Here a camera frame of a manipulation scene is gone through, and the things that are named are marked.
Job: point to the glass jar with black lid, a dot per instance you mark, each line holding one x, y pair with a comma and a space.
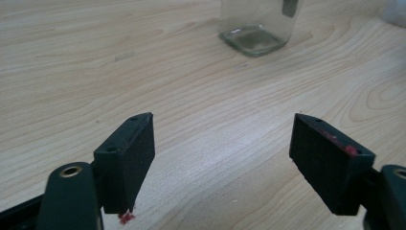
255, 38

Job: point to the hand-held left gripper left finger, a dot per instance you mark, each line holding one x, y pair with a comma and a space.
127, 166

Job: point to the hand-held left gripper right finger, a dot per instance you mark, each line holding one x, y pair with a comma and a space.
328, 172

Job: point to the white pouch with blue print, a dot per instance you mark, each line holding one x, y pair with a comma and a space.
395, 11

